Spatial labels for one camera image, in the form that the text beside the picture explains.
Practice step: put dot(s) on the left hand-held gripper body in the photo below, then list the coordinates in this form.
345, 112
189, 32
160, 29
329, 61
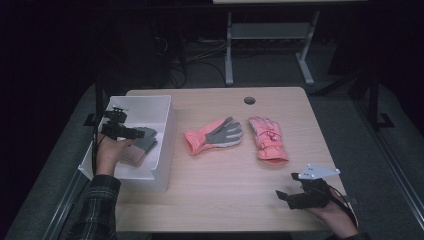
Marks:
116, 128

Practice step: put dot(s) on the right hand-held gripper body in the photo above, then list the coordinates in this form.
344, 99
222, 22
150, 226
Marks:
313, 196

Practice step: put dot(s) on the white box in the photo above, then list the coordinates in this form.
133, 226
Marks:
160, 153

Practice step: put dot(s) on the person's left hand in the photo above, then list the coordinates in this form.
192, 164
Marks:
110, 155

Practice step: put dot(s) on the person's right hand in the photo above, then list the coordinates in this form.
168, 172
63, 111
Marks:
335, 215

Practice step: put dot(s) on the black metal stand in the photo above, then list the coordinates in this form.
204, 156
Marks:
98, 100
375, 106

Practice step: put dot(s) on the pink patterned ski glove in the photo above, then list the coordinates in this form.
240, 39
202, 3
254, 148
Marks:
270, 143

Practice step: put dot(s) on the pink glove with grey palm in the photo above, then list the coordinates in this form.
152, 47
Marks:
200, 138

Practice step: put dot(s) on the grey metal table frame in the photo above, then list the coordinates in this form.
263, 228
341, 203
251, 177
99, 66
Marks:
266, 31

